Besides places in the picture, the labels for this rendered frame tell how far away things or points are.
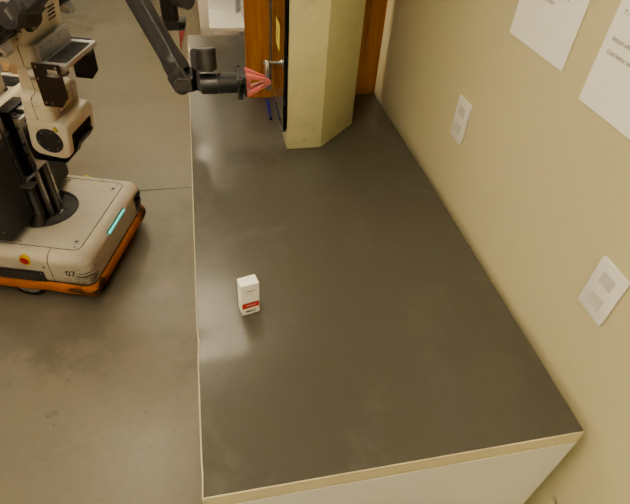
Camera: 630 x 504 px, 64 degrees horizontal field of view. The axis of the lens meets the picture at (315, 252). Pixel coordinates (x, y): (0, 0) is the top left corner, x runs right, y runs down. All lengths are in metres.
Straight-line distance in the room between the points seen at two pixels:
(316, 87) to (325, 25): 0.18
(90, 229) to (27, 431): 0.87
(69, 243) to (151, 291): 0.42
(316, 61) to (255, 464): 1.08
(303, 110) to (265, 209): 0.36
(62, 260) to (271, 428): 1.60
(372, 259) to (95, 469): 1.28
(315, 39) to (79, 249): 1.40
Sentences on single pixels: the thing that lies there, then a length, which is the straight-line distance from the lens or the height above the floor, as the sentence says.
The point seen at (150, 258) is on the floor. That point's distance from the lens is 2.67.
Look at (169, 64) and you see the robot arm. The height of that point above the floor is 1.19.
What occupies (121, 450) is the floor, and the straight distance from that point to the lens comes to 2.06.
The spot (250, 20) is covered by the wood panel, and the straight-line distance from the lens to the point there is 1.85.
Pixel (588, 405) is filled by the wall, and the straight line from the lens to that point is 1.13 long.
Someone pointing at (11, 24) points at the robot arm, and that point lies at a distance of 1.86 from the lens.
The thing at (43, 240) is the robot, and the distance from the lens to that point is 2.48.
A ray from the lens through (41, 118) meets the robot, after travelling 2.21.
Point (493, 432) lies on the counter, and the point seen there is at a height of 0.94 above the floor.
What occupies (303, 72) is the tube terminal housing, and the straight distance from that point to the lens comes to 1.53.
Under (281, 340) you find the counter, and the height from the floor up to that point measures 0.94.
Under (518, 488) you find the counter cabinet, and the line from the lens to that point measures 1.27.
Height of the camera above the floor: 1.79
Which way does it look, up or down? 43 degrees down
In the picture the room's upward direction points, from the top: 4 degrees clockwise
